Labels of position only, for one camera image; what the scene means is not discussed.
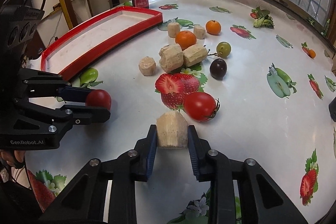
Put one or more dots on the small red tomato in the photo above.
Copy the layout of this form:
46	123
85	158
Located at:
99	98

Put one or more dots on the dark purple grape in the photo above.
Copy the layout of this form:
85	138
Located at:
218	69

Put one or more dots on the pointed beige sugarcane chunk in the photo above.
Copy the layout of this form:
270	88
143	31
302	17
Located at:
172	130

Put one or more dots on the green grape with stem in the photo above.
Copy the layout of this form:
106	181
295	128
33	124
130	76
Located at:
223	50

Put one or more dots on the red rimmed white tray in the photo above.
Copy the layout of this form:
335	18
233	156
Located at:
88	41

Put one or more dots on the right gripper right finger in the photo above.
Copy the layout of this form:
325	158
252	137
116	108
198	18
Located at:
261	199

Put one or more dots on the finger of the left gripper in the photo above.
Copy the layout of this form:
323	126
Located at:
82	115
74	94

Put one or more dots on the large red stemmed tomato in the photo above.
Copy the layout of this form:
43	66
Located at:
201	106

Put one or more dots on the right small sugarcane cylinder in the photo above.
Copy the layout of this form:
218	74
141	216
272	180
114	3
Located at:
199	32

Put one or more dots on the long sugarcane chunk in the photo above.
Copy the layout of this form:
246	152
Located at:
194	54

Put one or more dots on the large rough sugarcane chunk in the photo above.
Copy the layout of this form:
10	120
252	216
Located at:
171	57

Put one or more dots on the orange tangerine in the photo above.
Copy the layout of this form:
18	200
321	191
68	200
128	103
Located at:
185	39
213	27

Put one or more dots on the left small sugarcane cylinder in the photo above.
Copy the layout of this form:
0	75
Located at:
173	29

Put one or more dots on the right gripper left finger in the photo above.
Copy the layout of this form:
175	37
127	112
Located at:
83	199

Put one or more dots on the small sugarcane cylinder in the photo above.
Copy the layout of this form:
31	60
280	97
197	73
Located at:
199	32
173	29

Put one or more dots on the person's left hand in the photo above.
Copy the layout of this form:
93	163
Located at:
13	158

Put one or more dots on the round pale sugarcane piece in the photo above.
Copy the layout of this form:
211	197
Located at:
147	66

